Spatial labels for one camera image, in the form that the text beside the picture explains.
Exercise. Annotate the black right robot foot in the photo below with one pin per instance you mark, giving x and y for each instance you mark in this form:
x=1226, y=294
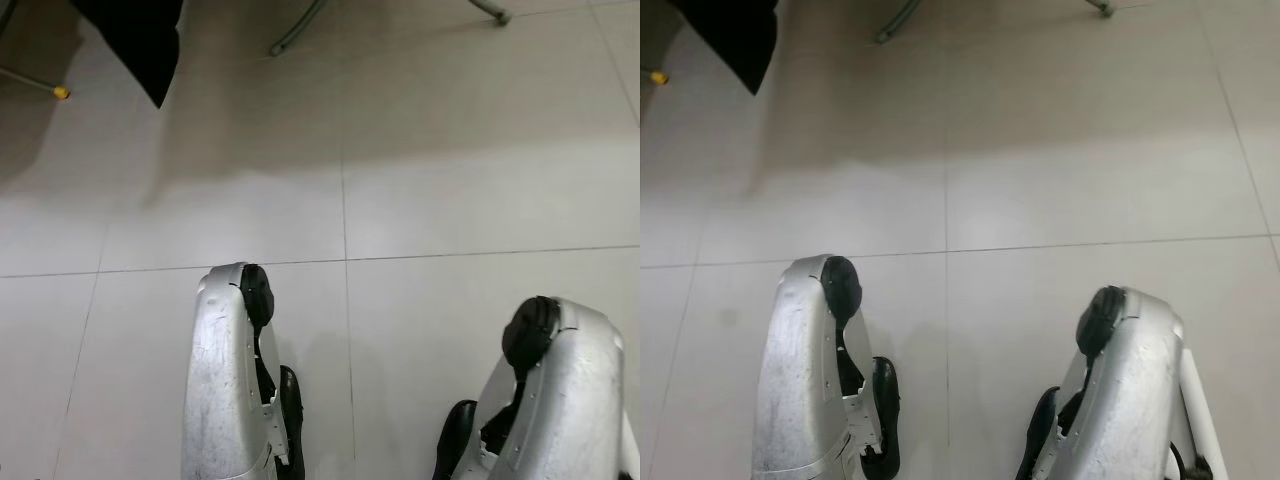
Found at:
x=1035, y=435
x=452, y=440

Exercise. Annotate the silver right robot leg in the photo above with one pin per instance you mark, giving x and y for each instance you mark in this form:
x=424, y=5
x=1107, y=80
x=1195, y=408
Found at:
x=570, y=390
x=1130, y=390

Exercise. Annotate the silver robot leg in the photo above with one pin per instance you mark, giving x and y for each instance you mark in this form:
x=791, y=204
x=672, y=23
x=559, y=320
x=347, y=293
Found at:
x=800, y=380
x=570, y=390
x=1130, y=390
x=220, y=380

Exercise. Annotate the silver left robot leg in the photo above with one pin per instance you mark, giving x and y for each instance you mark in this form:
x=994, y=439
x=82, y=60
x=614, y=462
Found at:
x=800, y=380
x=220, y=380

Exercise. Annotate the grey folding table frame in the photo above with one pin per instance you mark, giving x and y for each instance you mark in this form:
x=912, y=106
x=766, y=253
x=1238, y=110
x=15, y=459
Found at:
x=898, y=22
x=298, y=28

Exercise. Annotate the black tablecloth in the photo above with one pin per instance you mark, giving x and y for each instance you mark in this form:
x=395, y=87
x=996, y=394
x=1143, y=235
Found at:
x=140, y=40
x=735, y=35

